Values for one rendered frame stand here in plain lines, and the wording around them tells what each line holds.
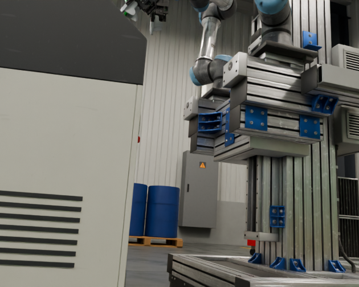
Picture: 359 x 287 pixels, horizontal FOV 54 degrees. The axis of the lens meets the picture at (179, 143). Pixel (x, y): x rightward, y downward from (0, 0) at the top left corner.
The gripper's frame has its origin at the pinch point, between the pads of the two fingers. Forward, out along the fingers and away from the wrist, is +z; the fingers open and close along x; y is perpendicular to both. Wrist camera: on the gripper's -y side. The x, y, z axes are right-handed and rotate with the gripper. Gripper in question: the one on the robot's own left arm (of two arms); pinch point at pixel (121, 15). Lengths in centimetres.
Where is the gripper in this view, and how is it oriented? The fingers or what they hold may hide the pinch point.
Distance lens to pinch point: 164.9
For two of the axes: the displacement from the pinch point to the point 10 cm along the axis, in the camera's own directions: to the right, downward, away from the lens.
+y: 6.9, 7.3, -0.5
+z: -7.2, 6.9, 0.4
